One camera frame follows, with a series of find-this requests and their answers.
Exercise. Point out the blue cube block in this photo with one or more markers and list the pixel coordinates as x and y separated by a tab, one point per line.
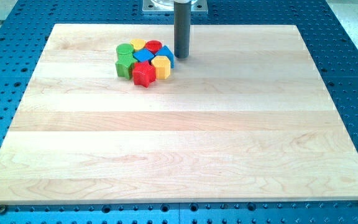
143	55

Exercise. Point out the blue triangular block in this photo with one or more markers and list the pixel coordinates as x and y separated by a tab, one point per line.
165	51

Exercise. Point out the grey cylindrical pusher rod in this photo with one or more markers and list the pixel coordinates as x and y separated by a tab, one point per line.
182	24

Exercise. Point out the clear robot base plate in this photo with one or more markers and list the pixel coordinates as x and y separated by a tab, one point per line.
167	6

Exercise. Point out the red star block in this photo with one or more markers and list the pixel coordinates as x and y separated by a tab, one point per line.
143	74

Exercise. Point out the green star block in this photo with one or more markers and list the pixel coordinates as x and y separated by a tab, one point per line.
124	66

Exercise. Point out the yellow hexagon block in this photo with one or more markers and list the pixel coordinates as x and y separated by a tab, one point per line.
162	67

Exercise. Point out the red cylinder block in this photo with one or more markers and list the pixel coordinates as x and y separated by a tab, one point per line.
153	46

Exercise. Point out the green cylinder block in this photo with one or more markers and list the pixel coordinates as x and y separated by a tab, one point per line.
124	49

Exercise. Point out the light wooden board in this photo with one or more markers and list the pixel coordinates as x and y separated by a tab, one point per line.
246	117

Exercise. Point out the yellow cylinder block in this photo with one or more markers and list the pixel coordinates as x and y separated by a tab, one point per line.
138	44

